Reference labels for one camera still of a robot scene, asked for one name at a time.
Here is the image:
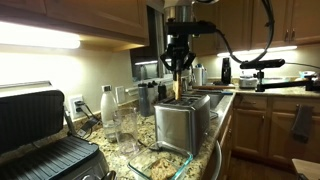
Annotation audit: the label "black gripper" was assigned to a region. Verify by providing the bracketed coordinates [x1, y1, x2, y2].
[159, 34, 197, 74]

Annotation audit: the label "brown bread slice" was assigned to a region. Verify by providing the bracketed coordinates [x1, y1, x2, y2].
[149, 157, 178, 180]
[173, 70, 183, 102]

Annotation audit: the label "stainless steel toaster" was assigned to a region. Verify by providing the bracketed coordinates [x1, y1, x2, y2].
[153, 92, 212, 158]

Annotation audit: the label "clear drinking glass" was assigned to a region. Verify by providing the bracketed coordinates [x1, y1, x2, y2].
[114, 106, 140, 158]

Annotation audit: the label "white canister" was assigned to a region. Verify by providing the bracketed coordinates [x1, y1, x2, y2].
[193, 64, 208, 87]

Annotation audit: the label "small black bottle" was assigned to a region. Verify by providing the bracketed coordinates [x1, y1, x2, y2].
[156, 82, 168, 102]

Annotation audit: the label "black soda maker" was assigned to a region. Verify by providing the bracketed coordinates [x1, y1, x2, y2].
[220, 57, 233, 85]

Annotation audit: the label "kitchen sink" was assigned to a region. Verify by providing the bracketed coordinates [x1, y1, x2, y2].
[185, 90, 228, 120]

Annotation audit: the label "dark grey water bottle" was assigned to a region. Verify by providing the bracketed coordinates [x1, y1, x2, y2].
[137, 82, 152, 118]

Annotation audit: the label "wooden corner upper cabinets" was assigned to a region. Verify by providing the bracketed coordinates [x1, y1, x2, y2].
[192, 0, 320, 57]

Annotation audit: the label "small white appliance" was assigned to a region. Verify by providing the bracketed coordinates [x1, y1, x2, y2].
[238, 74, 259, 90]

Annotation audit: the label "under-cabinet light strip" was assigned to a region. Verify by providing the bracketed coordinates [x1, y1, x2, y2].
[216, 45, 298, 58]
[0, 21, 82, 50]

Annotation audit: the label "clear plastic bottle black cap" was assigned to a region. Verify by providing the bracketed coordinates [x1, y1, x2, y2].
[100, 84, 120, 144]

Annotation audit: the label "wooden drawer cabinet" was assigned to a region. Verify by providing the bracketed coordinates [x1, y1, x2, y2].
[218, 104, 235, 180]

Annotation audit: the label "wooden upper cabinet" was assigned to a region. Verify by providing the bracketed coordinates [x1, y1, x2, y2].
[0, 0, 150, 53]

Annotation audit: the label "stainless dishwasher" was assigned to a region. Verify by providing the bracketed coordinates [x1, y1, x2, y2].
[208, 140, 224, 180]

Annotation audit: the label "wooden lower cabinets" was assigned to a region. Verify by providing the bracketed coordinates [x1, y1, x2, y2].
[231, 93, 320, 165]

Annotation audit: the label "dark hanging towel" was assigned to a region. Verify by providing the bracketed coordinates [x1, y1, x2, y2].
[290, 103, 315, 144]

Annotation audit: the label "black panini grill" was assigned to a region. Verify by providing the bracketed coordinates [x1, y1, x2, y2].
[0, 80, 118, 180]

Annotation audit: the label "light wooden stool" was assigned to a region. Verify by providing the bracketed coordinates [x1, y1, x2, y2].
[291, 158, 320, 180]

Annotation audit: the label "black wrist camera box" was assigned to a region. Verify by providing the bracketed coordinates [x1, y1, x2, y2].
[165, 21, 218, 36]

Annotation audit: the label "white light switch plate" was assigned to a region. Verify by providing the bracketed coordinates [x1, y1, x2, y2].
[114, 85, 127, 104]

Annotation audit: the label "black stereo camera on clamp arm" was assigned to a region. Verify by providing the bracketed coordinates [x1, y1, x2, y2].
[239, 58, 320, 93]

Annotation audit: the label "black toaster power cord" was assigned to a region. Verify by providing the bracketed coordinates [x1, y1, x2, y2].
[137, 139, 162, 153]

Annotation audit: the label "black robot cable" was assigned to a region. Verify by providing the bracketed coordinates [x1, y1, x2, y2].
[214, 0, 277, 65]

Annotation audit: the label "white wall outlet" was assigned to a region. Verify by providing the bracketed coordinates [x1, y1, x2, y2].
[68, 94, 87, 122]

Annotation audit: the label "black power adapter with cord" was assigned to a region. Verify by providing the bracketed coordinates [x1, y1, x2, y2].
[74, 100, 102, 138]

